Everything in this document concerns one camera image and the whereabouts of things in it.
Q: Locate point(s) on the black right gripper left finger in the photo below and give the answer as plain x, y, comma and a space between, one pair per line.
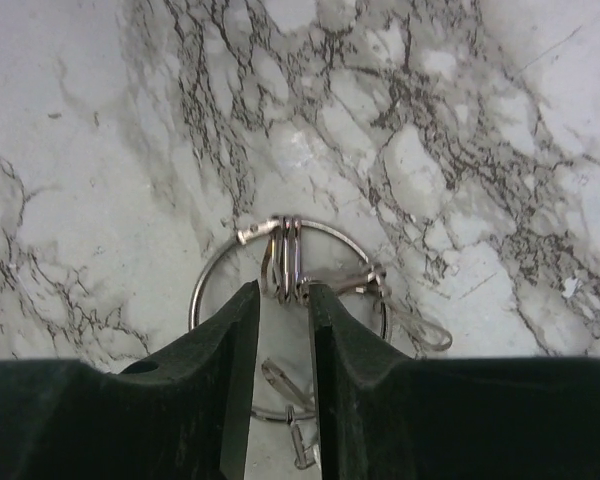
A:
180, 413

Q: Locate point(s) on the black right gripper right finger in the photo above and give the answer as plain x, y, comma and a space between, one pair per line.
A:
382, 415

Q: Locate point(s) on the silver keyring with clips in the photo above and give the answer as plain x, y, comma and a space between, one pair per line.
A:
283, 279

